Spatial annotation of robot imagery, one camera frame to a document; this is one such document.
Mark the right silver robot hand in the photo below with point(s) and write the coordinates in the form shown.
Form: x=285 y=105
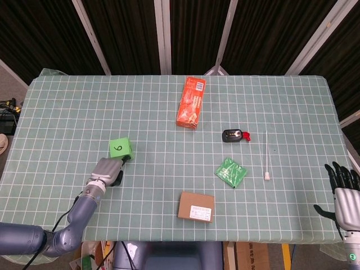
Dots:
x=347 y=205

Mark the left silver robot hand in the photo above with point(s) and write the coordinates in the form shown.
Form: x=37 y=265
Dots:
x=107 y=170

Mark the light green numbered cube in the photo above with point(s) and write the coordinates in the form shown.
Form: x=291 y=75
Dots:
x=118 y=147

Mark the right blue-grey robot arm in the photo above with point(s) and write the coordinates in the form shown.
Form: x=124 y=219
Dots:
x=353 y=253

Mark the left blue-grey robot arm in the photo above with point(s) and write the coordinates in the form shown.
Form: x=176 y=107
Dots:
x=84 y=208

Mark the green grid checked tablecloth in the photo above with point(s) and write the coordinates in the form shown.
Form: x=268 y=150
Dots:
x=140 y=98

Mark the white thin stick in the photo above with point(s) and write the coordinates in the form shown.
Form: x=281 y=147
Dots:
x=267 y=177

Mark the colourful printed bag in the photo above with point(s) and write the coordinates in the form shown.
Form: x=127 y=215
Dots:
x=90 y=257

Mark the brown cardboard box with label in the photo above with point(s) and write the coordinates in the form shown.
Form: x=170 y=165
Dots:
x=191 y=205

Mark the orange printed carton box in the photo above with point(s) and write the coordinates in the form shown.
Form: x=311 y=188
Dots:
x=189 y=107

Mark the blue-grey robot torso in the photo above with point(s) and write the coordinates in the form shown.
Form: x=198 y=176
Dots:
x=174 y=257

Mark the brown printed cardboard carton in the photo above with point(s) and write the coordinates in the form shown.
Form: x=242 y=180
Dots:
x=247 y=257

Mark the green tea sachet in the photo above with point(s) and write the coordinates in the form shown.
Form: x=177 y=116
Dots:
x=230 y=171

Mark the black red small device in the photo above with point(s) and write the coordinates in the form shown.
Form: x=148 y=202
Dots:
x=232 y=135

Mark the white double partition frame post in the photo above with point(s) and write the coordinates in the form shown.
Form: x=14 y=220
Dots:
x=163 y=36

